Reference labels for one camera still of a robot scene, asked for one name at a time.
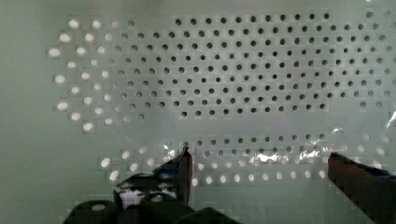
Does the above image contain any green plastic strainer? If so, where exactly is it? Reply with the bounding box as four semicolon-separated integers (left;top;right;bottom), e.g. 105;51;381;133
1;0;395;224

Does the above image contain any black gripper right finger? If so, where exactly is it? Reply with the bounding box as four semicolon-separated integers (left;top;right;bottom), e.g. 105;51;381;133
328;152;396;224

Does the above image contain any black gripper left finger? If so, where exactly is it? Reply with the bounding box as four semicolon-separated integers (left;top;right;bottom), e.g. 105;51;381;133
113;147;192;209

